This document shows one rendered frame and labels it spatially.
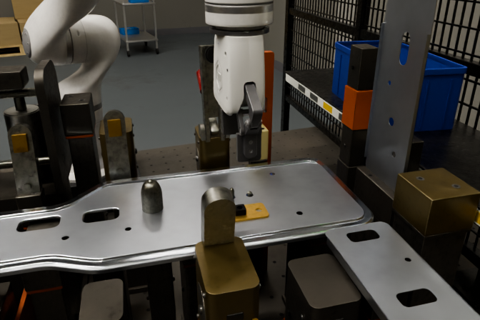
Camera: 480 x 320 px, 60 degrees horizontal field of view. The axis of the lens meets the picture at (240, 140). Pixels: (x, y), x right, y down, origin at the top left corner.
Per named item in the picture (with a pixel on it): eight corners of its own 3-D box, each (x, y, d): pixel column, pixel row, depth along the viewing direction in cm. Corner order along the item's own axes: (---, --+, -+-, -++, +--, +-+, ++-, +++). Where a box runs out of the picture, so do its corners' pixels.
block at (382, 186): (370, 336, 79) (393, 199, 67) (341, 291, 90) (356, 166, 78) (383, 333, 80) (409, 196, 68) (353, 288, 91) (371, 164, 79)
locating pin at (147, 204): (143, 223, 64) (139, 186, 61) (143, 212, 67) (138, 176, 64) (165, 221, 65) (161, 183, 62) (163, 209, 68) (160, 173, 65)
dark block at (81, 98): (92, 291, 90) (58, 105, 73) (94, 269, 96) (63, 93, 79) (116, 287, 91) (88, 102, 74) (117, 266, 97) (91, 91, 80)
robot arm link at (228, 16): (198, -1, 54) (200, 23, 56) (211, 6, 47) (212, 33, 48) (261, -3, 56) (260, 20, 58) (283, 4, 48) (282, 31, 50)
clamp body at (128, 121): (120, 298, 89) (96, 135, 74) (120, 264, 98) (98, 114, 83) (151, 292, 90) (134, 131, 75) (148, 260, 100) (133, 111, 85)
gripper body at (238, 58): (202, 15, 56) (206, 96, 60) (218, 27, 47) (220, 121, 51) (256, 13, 57) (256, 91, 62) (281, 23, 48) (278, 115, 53)
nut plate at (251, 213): (215, 225, 61) (214, 218, 60) (210, 211, 64) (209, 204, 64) (270, 216, 63) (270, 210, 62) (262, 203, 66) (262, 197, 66)
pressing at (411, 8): (398, 198, 68) (438, -29, 54) (362, 166, 78) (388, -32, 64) (402, 197, 68) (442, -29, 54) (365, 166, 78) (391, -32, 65)
